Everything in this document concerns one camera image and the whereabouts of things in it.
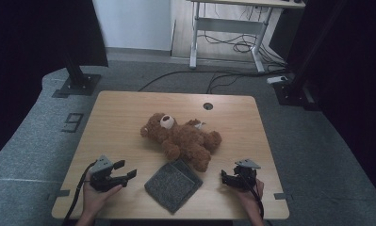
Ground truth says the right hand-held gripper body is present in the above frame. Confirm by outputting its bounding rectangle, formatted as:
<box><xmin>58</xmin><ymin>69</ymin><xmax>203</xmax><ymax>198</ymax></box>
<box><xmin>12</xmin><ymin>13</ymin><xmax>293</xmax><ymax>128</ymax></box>
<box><xmin>231</xmin><ymin>158</ymin><xmax>261</xmax><ymax>191</ymax></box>

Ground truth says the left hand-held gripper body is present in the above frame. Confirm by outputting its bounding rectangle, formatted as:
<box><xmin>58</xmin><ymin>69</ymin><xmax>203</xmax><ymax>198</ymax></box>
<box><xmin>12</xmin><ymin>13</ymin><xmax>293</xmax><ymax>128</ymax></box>
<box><xmin>89</xmin><ymin>154</ymin><xmax>129</xmax><ymax>193</ymax></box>

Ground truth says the grey fuzzy cloth garment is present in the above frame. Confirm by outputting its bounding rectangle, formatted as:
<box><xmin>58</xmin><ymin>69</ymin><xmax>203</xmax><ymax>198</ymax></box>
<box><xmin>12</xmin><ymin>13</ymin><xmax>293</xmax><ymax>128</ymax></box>
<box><xmin>143</xmin><ymin>158</ymin><xmax>204</xmax><ymax>215</ymax></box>

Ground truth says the brown teddy bear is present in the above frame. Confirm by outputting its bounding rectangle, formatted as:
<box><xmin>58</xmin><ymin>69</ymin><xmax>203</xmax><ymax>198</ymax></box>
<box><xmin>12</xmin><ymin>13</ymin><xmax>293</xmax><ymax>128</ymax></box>
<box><xmin>139</xmin><ymin>112</ymin><xmax>223</xmax><ymax>173</ymax></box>

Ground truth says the person's right hand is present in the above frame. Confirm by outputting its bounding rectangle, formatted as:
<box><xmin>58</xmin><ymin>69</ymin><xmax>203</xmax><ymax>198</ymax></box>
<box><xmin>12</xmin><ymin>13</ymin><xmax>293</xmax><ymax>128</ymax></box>
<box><xmin>237</xmin><ymin>178</ymin><xmax>266</xmax><ymax>215</ymax></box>

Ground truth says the person's left hand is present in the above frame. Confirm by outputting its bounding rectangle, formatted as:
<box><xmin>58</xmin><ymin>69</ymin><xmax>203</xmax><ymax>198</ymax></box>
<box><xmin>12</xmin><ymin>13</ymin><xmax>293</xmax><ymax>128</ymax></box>
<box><xmin>82</xmin><ymin>180</ymin><xmax>124</xmax><ymax>218</ymax></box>

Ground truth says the grey tape strip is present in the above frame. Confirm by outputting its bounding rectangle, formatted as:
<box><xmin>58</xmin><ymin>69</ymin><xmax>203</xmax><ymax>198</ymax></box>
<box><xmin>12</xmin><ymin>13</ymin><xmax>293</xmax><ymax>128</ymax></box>
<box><xmin>273</xmin><ymin>192</ymin><xmax>294</xmax><ymax>202</ymax></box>
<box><xmin>47</xmin><ymin>189</ymin><xmax>72</xmax><ymax>201</ymax></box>

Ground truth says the grey floor socket plate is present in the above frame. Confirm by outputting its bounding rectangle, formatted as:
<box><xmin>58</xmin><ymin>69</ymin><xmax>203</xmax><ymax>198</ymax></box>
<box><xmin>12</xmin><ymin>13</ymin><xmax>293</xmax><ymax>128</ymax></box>
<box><xmin>60</xmin><ymin>112</ymin><xmax>85</xmax><ymax>134</ymax></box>

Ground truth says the white power strip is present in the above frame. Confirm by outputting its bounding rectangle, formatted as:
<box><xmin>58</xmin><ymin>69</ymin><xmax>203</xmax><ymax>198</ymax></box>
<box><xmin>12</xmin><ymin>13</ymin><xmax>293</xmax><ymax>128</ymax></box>
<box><xmin>266</xmin><ymin>75</ymin><xmax>289</xmax><ymax>85</ymax></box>

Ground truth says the black curtain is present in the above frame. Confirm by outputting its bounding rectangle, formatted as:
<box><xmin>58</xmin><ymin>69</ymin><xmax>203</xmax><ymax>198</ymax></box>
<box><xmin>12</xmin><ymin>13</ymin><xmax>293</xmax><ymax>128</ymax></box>
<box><xmin>0</xmin><ymin>0</ymin><xmax>109</xmax><ymax>166</ymax></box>
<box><xmin>286</xmin><ymin>0</ymin><xmax>376</xmax><ymax>205</ymax></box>

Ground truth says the black computer tower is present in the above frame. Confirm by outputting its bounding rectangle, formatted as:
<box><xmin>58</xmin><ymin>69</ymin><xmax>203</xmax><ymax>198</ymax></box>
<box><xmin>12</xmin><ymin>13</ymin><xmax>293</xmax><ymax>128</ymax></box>
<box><xmin>268</xmin><ymin>8</ymin><xmax>298</xmax><ymax>61</ymax></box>

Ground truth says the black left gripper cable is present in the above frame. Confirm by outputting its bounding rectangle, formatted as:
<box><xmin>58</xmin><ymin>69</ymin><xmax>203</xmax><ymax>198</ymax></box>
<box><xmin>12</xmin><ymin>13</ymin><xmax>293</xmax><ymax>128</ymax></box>
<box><xmin>61</xmin><ymin>161</ymin><xmax>97</xmax><ymax>226</ymax></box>

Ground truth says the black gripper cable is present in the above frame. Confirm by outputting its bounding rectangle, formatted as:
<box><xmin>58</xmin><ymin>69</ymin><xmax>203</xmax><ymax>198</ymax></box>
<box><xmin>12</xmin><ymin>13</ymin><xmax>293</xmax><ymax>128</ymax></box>
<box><xmin>61</xmin><ymin>161</ymin><xmax>97</xmax><ymax>226</ymax></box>
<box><xmin>238</xmin><ymin>173</ymin><xmax>266</xmax><ymax>220</ymax></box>

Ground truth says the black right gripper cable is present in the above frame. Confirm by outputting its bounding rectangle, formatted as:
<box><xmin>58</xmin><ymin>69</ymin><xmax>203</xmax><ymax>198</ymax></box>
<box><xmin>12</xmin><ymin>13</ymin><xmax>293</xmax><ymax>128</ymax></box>
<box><xmin>238</xmin><ymin>173</ymin><xmax>266</xmax><ymax>220</ymax></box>

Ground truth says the black stand with base plate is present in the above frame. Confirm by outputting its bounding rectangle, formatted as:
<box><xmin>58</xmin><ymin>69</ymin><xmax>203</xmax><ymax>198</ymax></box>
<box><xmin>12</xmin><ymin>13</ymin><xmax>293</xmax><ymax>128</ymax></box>
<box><xmin>52</xmin><ymin>51</ymin><xmax>103</xmax><ymax>99</ymax></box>
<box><xmin>272</xmin><ymin>0</ymin><xmax>349</xmax><ymax>111</ymax></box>

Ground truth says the long black floor cable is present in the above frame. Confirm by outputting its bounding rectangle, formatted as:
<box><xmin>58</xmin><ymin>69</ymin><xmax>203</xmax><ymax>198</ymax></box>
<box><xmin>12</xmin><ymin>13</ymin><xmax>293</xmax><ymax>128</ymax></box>
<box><xmin>138</xmin><ymin>69</ymin><xmax>292</xmax><ymax>94</ymax></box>

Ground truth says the bundle of black cables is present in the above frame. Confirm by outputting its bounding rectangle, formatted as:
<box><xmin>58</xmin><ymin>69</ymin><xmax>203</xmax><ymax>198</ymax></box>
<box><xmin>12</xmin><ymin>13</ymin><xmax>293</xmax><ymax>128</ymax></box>
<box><xmin>197</xmin><ymin>31</ymin><xmax>287</xmax><ymax>70</ymax></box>

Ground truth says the white desk frame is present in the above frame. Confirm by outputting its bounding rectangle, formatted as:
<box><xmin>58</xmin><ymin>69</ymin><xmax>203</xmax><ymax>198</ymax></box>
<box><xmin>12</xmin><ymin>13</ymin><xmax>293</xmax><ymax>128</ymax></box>
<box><xmin>187</xmin><ymin>0</ymin><xmax>306</xmax><ymax>73</ymax></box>

